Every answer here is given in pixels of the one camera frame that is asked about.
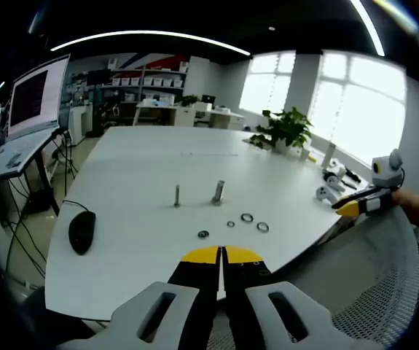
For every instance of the small silver washer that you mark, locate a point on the small silver washer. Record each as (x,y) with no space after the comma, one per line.
(228,224)

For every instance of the white cabinet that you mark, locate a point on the white cabinet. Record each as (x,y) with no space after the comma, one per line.
(78,124)

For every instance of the potted green plant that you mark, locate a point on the potted green plant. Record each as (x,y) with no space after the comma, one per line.
(285,127)

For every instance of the grey mesh chair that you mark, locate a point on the grey mesh chair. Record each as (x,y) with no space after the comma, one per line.
(376,273)

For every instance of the grey laptop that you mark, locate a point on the grey laptop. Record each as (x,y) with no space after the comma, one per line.
(34,98)

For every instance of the small yellow object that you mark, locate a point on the small yellow object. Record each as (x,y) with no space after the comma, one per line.
(313,159)

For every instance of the small dark nut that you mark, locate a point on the small dark nut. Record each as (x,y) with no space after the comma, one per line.
(200,233)

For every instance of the curved ceiling light strip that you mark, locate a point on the curved ceiling light strip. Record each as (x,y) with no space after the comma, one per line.
(151,33)
(371,25)

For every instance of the thick threaded metal stud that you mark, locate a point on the thick threaded metal stud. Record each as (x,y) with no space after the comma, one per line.
(218,191)

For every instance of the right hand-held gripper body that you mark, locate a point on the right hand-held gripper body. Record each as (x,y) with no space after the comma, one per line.
(387,175)

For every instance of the black computer mouse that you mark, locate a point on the black computer mouse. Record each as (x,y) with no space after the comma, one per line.
(81,233)

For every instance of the black desktop monitor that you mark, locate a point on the black desktop monitor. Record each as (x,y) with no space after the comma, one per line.
(208,98)

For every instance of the small background plant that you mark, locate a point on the small background plant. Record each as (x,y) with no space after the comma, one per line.
(187,99)

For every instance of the white cylinder bottle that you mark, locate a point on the white cylinder bottle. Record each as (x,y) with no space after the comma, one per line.
(328,156)

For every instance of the person's right hand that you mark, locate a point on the person's right hand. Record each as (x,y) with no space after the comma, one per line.
(402,198)

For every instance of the white office desk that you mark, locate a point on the white office desk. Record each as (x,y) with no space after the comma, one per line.
(183,114)

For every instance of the white cup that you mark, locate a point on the white cup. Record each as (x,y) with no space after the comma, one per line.
(304,154)

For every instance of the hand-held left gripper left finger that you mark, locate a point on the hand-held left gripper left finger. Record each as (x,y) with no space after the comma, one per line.
(194,270)

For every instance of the large window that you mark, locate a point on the large window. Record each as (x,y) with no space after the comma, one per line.
(369,109)

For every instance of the white handheld controller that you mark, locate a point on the white handheld controller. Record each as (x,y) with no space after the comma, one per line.
(325,192)
(336,182)

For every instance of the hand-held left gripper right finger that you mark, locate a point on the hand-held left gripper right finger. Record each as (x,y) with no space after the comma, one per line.
(245,277)

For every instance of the storage shelf with white bins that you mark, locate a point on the storage shelf with white bins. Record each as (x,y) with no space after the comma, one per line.
(147,81)

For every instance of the thin threaded metal stud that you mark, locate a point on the thin threaded metal stud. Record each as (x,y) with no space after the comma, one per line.
(176,197)

